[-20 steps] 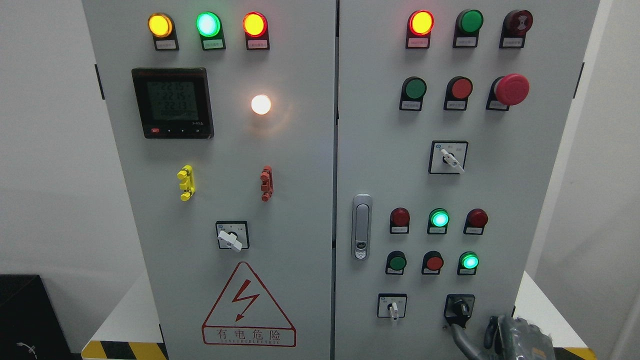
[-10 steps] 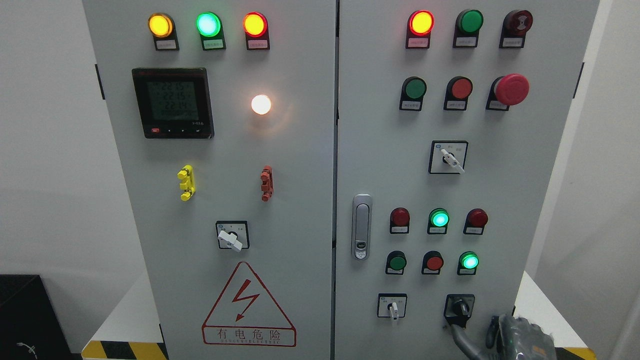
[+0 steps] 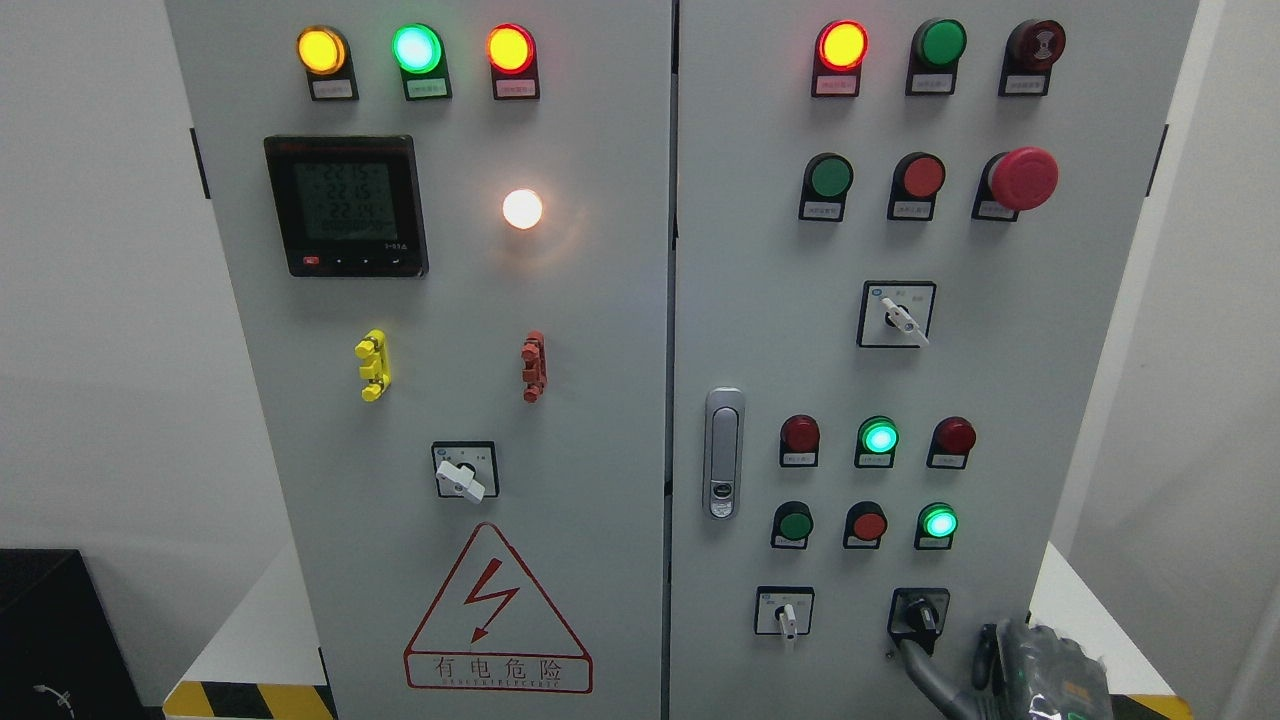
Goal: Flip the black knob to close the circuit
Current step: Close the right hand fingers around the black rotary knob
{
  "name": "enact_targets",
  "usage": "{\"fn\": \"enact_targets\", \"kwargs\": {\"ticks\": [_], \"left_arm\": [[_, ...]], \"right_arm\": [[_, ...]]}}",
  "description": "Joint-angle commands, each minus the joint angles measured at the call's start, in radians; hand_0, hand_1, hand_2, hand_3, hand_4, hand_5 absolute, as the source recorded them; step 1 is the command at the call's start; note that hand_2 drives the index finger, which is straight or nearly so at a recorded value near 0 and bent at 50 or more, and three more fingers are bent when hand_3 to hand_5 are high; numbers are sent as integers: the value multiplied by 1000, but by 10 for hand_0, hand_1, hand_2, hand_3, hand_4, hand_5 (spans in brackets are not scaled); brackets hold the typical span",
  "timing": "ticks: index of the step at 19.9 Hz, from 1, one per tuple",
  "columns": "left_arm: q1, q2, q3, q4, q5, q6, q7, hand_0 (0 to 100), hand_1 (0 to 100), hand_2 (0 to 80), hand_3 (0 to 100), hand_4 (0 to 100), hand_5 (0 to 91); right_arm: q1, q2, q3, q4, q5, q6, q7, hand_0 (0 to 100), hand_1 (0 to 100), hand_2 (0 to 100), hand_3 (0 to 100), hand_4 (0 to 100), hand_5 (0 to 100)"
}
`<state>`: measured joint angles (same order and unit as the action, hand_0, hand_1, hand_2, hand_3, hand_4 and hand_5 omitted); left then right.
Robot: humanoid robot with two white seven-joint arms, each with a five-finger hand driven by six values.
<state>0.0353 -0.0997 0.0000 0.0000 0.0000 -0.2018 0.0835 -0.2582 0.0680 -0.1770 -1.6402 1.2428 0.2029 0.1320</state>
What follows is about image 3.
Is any yellow indicator lamp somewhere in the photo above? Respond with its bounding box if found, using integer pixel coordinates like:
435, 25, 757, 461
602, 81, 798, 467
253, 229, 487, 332
294, 26, 358, 102

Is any grey right cabinet door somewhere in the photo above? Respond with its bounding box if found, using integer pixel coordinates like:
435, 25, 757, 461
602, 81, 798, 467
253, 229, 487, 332
669, 1, 1199, 719

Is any dark red buzzer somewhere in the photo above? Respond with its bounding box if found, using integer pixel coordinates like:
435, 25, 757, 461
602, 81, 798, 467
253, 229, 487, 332
998, 19, 1066, 97

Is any black rotary knob switch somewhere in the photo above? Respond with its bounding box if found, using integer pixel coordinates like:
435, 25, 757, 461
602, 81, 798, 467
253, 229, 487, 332
887, 587, 951, 657

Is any grey left cabinet door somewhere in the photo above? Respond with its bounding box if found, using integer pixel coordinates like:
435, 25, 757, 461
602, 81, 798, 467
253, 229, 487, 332
166, 1, 675, 719

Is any red lit lamp left door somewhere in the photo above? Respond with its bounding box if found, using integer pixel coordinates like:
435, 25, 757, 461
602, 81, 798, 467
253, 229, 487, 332
486, 23, 540, 101

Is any dark red lamp left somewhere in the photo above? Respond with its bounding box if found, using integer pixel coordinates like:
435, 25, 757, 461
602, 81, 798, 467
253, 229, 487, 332
780, 414, 820, 468

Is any red lit lamp door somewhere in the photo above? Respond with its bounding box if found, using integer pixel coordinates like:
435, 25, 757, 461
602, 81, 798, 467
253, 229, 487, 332
810, 19, 869, 97
486, 23, 540, 101

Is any green lamp top right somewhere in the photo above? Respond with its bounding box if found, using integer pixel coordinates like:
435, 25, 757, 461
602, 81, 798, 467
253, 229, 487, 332
905, 18, 968, 96

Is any white platform with hazard stripes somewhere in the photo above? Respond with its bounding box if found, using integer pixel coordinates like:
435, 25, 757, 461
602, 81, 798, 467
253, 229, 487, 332
163, 543, 1193, 719

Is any white selector switch upper right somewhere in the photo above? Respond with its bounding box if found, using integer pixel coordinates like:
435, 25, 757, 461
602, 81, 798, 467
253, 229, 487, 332
858, 281, 937, 348

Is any red emergency stop mushroom button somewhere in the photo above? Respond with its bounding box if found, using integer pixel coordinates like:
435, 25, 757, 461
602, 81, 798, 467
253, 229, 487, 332
972, 146, 1060, 222

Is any black digital power meter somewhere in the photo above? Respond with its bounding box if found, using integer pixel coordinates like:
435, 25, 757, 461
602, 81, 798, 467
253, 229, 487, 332
264, 135, 429, 277

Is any red push button lower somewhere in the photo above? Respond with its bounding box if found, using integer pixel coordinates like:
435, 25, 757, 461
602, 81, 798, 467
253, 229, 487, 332
844, 501, 888, 550

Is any red push button upper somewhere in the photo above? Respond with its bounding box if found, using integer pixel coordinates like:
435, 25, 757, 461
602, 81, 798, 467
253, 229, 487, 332
886, 152, 946, 222

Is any yellow terminal connector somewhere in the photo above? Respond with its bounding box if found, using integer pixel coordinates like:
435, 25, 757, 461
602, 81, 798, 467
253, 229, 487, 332
355, 328, 392, 404

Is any red electric hazard warning sticker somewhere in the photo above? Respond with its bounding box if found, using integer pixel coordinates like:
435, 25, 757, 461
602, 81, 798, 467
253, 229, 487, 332
403, 521, 594, 694

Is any green lit indicator lamp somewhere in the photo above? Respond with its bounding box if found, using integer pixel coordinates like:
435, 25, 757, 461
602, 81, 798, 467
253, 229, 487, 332
390, 23, 453, 101

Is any white lit indicator lamp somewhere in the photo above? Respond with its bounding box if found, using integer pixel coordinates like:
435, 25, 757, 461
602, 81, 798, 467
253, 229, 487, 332
500, 188, 544, 231

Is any silver door lock handle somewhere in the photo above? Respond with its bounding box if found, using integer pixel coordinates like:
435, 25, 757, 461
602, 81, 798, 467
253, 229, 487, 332
703, 387, 745, 520

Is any white selector switch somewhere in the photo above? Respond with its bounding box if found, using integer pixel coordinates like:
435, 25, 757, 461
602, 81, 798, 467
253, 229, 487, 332
753, 585, 817, 653
858, 281, 937, 348

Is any green lit lamp middle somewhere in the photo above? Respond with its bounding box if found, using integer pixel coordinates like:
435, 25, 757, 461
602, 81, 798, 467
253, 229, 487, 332
854, 415, 900, 468

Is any green lamp lower right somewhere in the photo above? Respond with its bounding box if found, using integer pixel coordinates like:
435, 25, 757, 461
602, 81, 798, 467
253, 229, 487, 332
914, 502, 957, 551

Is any grey cabinet door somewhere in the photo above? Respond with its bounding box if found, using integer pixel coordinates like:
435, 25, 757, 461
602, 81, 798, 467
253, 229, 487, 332
166, 1, 675, 719
669, 1, 1199, 719

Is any white selector switch lower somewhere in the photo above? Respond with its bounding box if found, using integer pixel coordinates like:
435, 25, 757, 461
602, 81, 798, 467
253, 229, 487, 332
753, 585, 817, 653

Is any green push button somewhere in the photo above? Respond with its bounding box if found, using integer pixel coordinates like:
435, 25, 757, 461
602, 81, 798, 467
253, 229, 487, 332
797, 152, 854, 223
771, 500, 814, 550

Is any red lamp right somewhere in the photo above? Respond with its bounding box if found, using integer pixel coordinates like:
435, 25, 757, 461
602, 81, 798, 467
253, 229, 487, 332
927, 416, 977, 470

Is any red push button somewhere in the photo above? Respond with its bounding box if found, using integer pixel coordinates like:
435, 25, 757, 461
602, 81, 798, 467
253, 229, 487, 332
844, 501, 888, 550
886, 152, 946, 222

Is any white selector switch left door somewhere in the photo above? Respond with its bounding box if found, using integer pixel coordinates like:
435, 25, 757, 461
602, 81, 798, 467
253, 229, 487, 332
430, 441, 500, 503

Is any red terminal connector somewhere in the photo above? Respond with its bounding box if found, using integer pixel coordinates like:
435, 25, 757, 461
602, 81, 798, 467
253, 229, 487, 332
520, 331, 548, 404

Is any black box lower left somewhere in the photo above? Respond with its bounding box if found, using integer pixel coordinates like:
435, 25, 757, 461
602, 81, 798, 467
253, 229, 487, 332
1, 550, 147, 719

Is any green push button lower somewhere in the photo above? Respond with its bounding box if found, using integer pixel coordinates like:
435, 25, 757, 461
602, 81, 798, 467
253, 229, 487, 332
771, 500, 814, 550

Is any green push button upper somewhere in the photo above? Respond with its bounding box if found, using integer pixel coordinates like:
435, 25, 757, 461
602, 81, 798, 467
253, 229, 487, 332
797, 152, 854, 223

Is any red lit lamp right door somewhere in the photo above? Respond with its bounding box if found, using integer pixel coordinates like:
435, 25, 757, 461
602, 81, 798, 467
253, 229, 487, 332
810, 19, 869, 97

